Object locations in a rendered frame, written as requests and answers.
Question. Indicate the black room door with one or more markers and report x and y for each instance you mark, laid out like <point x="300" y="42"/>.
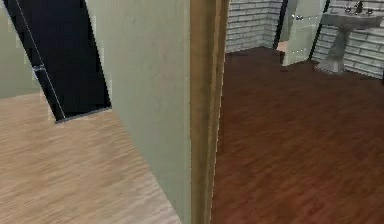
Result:
<point x="66" y="50"/>

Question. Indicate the pale green room door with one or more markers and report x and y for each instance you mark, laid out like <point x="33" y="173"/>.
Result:
<point x="303" y="30"/>

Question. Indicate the grey pedestal sink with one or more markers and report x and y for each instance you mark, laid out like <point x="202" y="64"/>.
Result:
<point x="343" y="33"/>

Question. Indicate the round silver door knob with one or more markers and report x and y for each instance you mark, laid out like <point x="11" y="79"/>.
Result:
<point x="299" y="17"/>

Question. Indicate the dark sink faucet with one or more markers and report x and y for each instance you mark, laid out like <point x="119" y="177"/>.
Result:
<point x="358" y="7"/>

